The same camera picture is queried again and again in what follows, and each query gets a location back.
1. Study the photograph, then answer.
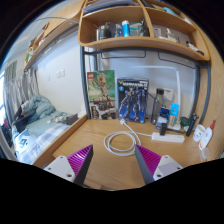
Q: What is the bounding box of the white power strip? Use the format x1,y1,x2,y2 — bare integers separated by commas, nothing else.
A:
152,132,185,143

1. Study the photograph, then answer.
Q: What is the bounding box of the teal crumpled blanket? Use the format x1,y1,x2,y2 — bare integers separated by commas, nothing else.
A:
22,95,55,123

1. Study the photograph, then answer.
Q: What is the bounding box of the bed with checked sheet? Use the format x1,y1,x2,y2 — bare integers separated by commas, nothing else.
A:
12,112,87,165

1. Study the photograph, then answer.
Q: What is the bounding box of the white red-capped bottle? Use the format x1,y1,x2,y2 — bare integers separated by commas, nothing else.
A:
199,121,215,150

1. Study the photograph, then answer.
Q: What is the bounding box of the dark grey water bottle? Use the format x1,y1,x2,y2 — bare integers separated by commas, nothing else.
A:
151,88,164,124

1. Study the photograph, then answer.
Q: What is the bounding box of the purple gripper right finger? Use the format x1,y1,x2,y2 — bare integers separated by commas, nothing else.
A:
135,145,161,184

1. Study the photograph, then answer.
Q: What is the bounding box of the black cylindrical device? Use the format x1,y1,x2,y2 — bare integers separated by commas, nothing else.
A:
186,113,199,137

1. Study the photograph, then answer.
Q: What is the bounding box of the wooden wall shelf unit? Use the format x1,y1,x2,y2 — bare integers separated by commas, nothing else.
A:
24,0,210,68

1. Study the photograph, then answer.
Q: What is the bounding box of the white coiled cable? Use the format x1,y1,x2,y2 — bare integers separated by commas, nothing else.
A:
103,119,153,157

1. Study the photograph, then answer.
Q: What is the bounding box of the white cup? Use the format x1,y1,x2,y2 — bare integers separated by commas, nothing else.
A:
193,124,205,142

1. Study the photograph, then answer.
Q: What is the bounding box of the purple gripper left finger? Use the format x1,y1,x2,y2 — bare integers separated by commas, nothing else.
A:
67,145,93,186

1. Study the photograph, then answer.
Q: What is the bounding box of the blue orange small package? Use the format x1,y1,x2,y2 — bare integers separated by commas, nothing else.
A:
168,103,179,127

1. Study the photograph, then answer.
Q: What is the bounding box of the blue robot model box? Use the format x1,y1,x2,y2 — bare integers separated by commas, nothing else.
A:
117,78,149,123

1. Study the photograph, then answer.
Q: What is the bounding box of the black charger plug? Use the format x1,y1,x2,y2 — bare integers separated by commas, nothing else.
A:
160,123,167,136

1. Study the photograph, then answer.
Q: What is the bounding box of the blue white canister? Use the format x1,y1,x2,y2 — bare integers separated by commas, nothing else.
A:
122,20,130,37

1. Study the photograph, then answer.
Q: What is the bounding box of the green Groot Lego box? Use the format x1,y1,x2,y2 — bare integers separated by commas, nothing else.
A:
87,70,116,120

